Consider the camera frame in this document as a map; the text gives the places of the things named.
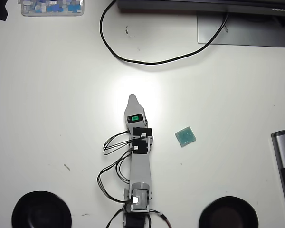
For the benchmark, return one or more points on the clear box of blocks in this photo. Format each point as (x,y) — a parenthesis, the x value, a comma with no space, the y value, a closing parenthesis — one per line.
(52,7)

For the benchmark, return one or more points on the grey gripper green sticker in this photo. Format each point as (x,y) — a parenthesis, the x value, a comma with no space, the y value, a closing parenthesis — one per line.
(135,118)

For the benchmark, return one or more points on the black Dell monitor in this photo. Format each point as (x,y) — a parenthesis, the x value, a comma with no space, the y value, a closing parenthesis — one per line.
(204,4)

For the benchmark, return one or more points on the black bowl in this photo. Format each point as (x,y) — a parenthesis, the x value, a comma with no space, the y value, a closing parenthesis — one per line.
(228,213)
(41,211)

